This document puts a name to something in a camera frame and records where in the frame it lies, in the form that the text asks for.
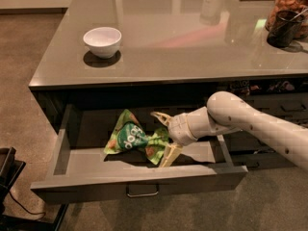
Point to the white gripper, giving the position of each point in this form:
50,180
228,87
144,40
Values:
179,129

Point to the green rice chip bag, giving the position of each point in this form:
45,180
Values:
129,135

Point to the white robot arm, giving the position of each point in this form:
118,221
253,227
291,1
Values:
226,113

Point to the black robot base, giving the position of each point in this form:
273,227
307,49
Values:
10,169

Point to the right middle grey drawer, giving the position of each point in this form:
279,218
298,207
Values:
236,143

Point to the open grey top drawer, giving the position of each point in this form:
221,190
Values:
79,171

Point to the right bottom grey drawer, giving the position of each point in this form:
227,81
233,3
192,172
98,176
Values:
260,159

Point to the right upper grey drawer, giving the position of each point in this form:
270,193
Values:
288,106

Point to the grey kitchen counter cabinet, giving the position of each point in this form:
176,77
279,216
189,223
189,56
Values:
173,53

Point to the white ceramic bowl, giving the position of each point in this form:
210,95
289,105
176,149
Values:
103,42

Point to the dark cup with spoon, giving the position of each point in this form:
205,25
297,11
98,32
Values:
284,28

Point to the glass jar of nuts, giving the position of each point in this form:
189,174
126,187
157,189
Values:
298,6

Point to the metal drawer handle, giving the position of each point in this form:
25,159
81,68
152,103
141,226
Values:
136,191

